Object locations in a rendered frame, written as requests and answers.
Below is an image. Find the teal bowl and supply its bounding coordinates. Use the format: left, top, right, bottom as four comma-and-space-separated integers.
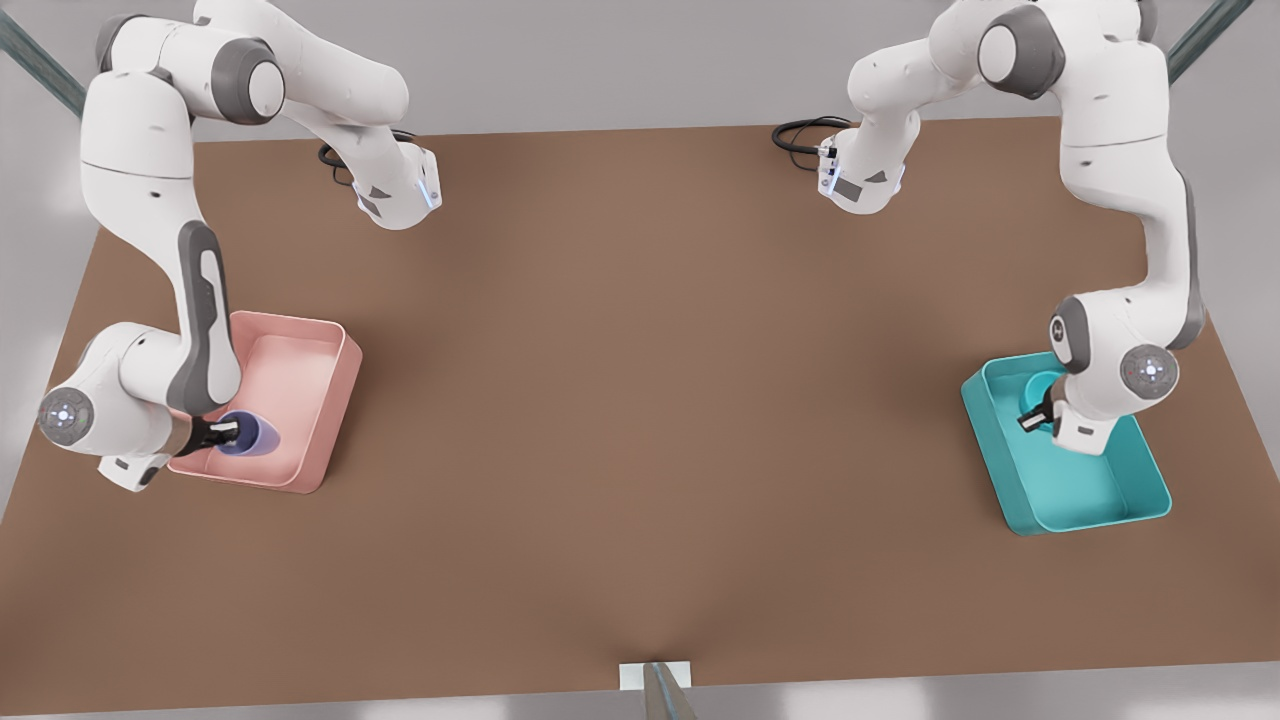
1020, 370, 1069, 436

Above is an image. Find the purple cup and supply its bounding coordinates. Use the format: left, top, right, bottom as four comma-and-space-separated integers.
218, 411, 282, 458

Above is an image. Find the teal box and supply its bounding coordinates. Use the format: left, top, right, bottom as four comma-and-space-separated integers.
961, 352, 1172, 535

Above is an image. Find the pink box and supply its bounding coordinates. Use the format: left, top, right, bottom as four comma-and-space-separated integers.
167, 311, 363, 495

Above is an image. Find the black cable loop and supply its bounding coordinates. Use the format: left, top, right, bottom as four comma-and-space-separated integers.
772, 117, 854, 172
318, 129, 417, 187

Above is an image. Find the silver frame post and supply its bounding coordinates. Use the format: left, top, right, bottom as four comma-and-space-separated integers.
1166, 0, 1255, 86
0, 10, 88, 119
619, 661, 700, 720

